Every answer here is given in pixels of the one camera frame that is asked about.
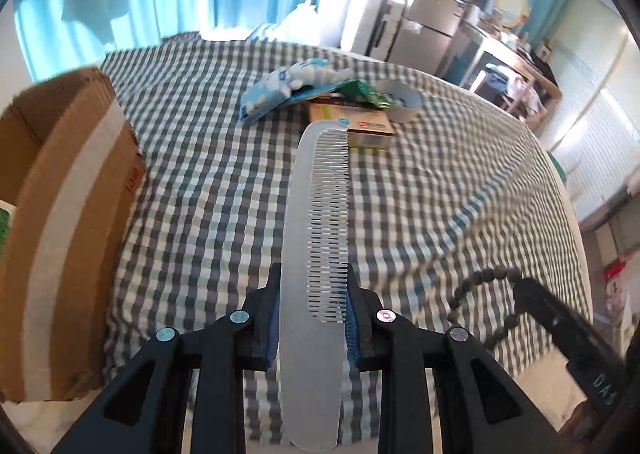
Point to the wooden dressing desk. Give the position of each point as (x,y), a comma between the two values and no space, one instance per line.
(500,49)

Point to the white suitcase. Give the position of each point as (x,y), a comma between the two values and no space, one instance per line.
(365,24)

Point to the translucent plastic comb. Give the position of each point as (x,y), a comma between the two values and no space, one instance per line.
(300,234)

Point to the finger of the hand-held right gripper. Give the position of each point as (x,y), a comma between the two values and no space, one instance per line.
(555,314)

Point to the teal stool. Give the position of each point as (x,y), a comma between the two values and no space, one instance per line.
(560,169)

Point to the cardboard box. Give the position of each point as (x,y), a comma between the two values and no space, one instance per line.
(60,234)

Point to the white plastic bag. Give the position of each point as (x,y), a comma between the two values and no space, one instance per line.
(300,24)

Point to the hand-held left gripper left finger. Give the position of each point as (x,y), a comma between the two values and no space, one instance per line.
(272,329)

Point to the white oval mirror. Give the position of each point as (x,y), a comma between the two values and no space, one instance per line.
(512,2)

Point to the grey checked blanket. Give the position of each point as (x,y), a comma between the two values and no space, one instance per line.
(425,194)

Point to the blue cloth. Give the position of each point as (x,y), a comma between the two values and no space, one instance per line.
(495,77)

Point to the yellow red carton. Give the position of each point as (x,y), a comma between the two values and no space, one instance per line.
(350,127)

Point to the green white carton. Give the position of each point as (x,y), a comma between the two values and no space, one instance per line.
(6,229)

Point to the green foil packet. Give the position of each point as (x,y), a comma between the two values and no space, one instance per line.
(365,92)

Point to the silver fridge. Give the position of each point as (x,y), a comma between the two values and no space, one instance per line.
(425,29)

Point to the blue white packet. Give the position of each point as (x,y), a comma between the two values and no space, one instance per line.
(270,94)

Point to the white clothing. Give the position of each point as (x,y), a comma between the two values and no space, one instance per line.
(525,94)

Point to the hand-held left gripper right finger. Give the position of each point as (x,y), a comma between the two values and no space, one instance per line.
(351,334)

